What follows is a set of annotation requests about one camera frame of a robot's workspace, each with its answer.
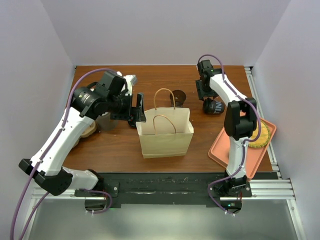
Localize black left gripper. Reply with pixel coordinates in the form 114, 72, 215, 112
107, 91, 146, 122

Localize yellow paper bag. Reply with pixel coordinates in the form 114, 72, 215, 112
136, 102, 194, 159

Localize black takeout coffee cup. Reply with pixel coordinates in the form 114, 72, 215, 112
202, 98, 225, 115

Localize brown pulp cup carrier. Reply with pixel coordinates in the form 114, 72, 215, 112
73, 121, 97, 147

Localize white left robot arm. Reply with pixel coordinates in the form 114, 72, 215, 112
19, 68, 146, 196

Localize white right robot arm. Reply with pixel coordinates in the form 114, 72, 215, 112
195, 59, 261, 197

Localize grey straw holder cup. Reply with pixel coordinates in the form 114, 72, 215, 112
95, 112, 119, 132

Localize salmon pink tray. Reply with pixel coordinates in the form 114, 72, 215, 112
208, 118, 277, 181

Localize yellow woven coaster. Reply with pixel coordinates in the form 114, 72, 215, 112
248, 121, 271, 149

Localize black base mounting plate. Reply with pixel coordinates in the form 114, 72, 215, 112
74, 172, 252, 210

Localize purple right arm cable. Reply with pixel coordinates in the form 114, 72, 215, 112
197, 53, 263, 216

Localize aluminium frame rail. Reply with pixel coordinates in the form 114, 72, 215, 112
45, 179, 295, 205

